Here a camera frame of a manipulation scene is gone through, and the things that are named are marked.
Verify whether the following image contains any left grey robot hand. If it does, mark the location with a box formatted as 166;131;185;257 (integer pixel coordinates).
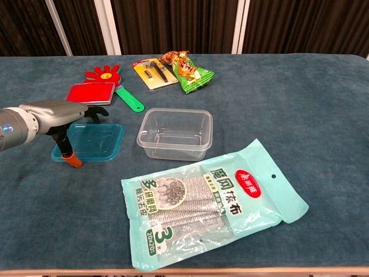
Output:
18;99;110;169

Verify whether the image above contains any blue translucent plastic lid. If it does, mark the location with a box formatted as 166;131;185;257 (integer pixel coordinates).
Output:
50;123;125;163

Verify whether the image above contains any clear plastic container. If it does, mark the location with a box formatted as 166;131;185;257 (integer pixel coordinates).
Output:
136;107;213;162

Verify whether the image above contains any red ink pad case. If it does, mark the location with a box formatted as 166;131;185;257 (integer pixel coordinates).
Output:
66;82;116;106

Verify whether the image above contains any yellow razor blister pack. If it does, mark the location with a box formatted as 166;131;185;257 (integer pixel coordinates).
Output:
131;57;179;92

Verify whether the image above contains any green orange snack bag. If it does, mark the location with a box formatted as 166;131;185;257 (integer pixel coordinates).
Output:
159;50;216;95

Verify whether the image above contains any teal cleaning cloth package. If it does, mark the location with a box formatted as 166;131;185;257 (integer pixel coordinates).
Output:
121;138;310;272

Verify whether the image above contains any teal velvet tablecloth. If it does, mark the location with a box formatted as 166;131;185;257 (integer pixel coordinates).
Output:
0;53;369;272

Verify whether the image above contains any red hand clapper green handle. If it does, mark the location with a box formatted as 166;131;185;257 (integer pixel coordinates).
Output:
82;64;145;113

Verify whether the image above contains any white partition post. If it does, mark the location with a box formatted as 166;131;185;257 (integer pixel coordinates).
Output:
93;0;122;55
231;0;251;55
44;0;73;57

